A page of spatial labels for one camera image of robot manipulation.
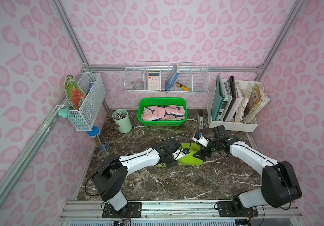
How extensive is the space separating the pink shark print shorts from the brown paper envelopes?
0.49m

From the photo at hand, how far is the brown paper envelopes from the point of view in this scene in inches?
36.4

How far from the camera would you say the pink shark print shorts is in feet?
3.33

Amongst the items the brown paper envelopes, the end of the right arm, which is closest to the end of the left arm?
the end of the right arm

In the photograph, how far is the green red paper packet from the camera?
0.69 meters
